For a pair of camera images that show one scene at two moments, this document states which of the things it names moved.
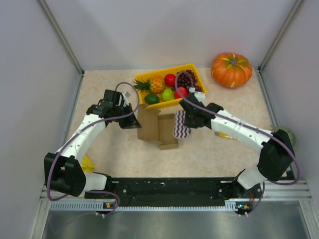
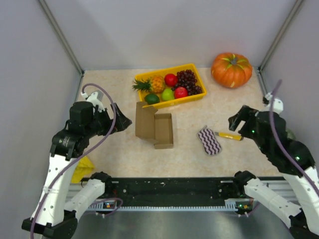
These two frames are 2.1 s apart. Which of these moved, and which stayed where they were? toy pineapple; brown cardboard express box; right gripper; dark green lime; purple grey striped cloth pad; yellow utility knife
Moved: right gripper; purple grey striped cloth pad
Stayed: brown cardboard express box; yellow utility knife; toy pineapple; dark green lime
